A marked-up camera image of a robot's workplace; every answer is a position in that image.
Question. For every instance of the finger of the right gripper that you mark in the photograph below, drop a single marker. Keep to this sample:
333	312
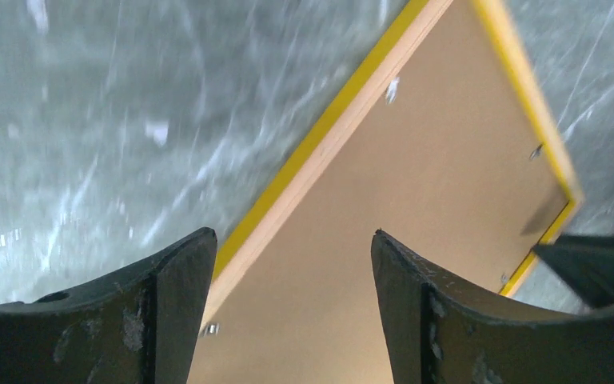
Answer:
585	263

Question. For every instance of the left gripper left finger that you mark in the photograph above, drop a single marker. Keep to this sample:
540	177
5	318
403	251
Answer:
138	324

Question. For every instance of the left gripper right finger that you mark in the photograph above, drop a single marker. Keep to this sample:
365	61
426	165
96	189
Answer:
441	328

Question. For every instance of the yellow wooden picture frame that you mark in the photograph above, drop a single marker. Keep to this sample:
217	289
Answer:
307	148

